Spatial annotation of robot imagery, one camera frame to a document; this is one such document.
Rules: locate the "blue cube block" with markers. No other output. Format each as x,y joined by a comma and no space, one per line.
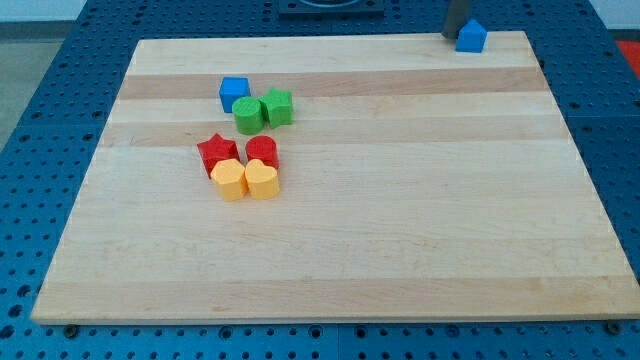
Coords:
231,89

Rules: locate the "yellow heart block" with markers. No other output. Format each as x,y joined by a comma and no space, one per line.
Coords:
262,180

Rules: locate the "red cylinder block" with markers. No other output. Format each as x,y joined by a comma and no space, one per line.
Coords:
263,148

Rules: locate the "green star block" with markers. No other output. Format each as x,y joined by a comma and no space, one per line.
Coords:
277,107

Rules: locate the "yellow hexagon block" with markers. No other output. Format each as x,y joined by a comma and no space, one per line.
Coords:
229,179

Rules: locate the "wooden board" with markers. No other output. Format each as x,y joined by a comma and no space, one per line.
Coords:
417,184

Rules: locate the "green cylinder block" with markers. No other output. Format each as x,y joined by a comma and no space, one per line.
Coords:
248,117

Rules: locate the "red star block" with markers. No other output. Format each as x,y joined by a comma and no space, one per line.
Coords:
216,149

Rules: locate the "blue pentagon block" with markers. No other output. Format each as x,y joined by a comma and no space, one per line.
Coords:
471,37

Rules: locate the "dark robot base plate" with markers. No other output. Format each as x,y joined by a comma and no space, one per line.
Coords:
303,9

